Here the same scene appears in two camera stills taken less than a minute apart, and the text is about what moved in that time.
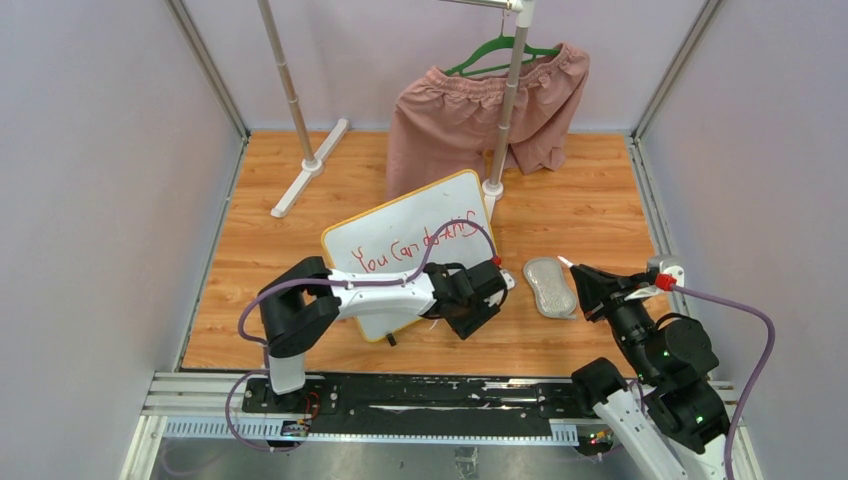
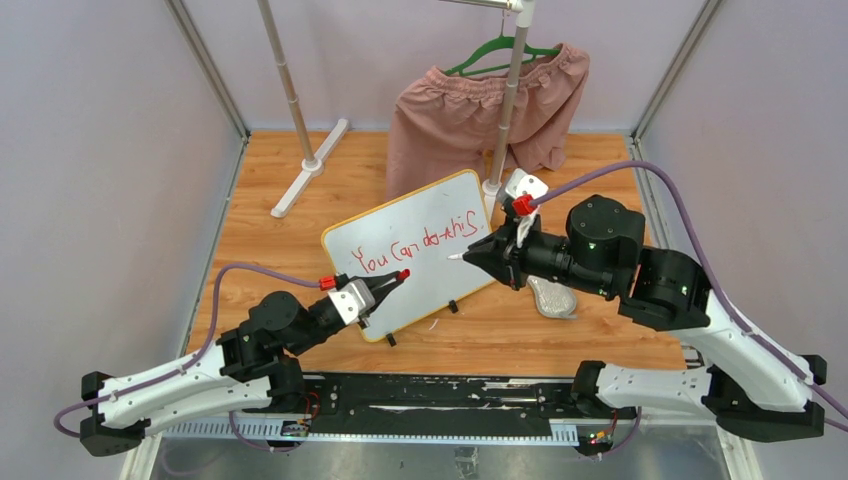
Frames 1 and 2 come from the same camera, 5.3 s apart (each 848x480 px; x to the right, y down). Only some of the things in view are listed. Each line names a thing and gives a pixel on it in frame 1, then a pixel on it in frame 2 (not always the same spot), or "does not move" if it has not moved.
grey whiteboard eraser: (554, 296) does not move
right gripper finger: (594, 289) → (491, 255)
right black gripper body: (630, 314) → (519, 256)
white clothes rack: (312, 169) does not move
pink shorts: (443, 125) does not move
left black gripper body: (473, 315) → (363, 321)
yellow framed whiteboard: (447, 221) does not move
